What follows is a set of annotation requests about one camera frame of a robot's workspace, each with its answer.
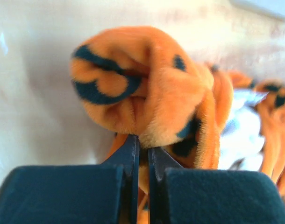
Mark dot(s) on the orange patterned pillowcase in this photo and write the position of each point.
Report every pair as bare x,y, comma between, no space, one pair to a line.
138,80

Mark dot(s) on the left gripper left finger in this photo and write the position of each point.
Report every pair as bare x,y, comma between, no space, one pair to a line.
78,194

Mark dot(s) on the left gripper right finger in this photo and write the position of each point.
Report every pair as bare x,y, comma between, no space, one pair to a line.
179,195

